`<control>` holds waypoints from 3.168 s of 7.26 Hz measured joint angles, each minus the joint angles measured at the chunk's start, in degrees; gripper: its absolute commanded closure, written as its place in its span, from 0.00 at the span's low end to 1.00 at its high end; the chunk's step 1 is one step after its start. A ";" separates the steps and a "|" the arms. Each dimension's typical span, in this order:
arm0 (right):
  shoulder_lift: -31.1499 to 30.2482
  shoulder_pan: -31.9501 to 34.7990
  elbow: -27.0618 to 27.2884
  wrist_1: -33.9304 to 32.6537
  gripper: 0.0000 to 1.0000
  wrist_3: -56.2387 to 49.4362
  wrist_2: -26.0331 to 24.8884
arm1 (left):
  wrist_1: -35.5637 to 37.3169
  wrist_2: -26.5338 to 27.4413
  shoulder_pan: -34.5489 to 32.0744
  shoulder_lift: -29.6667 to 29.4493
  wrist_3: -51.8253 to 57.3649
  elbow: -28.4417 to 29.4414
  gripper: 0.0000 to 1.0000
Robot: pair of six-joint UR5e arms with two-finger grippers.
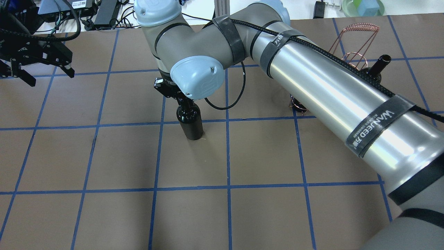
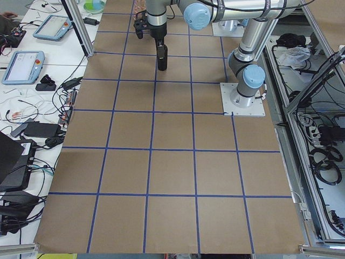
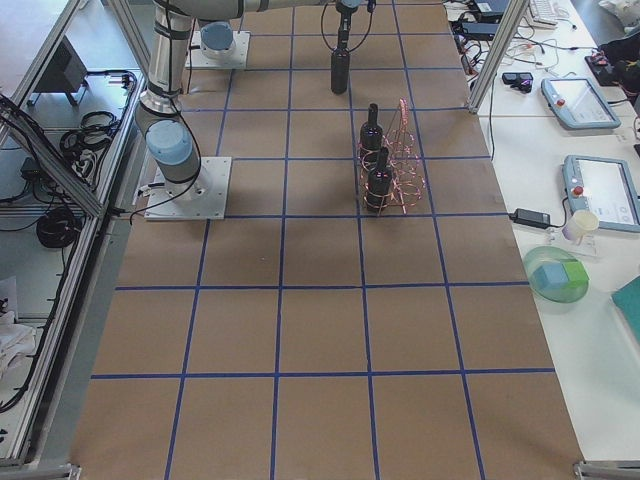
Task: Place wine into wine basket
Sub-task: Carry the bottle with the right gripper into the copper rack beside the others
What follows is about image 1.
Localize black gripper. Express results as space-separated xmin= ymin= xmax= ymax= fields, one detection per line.
xmin=1 ymin=34 xmax=75 ymax=87
xmin=154 ymin=77 xmax=190 ymax=101

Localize black power adapter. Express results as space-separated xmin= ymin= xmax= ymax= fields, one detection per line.
xmin=93 ymin=0 xmax=121 ymax=29

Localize dark wine bottle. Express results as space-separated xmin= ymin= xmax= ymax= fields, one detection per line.
xmin=176 ymin=98 xmax=204 ymax=140

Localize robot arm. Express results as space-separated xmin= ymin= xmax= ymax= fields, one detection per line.
xmin=134 ymin=0 xmax=444 ymax=250

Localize copper wire wine basket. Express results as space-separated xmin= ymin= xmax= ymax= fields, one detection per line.
xmin=288 ymin=23 xmax=381 ymax=116

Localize aluminium frame post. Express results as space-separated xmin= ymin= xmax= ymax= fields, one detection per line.
xmin=213 ymin=0 xmax=230 ymax=18

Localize green bowl with blue cube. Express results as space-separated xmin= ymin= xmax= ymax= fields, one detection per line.
xmin=341 ymin=0 xmax=385 ymax=17

